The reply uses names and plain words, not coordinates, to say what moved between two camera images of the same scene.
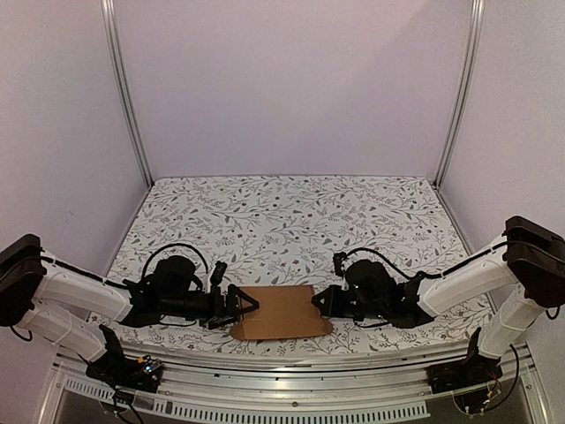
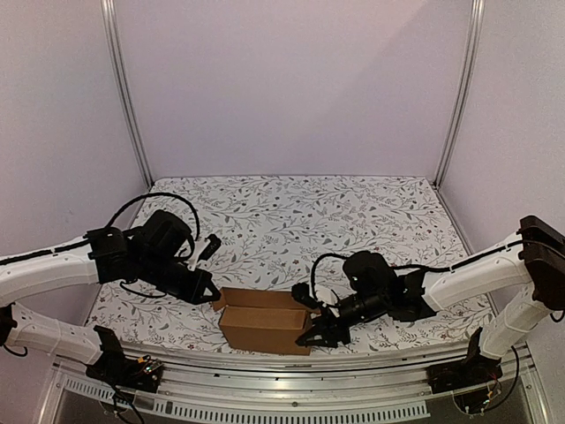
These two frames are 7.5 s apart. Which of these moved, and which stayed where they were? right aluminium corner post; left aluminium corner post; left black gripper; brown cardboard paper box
Moved: left black gripper; brown cardboard paper box
Stayed: right aluminium corner post; left aluminium corner post
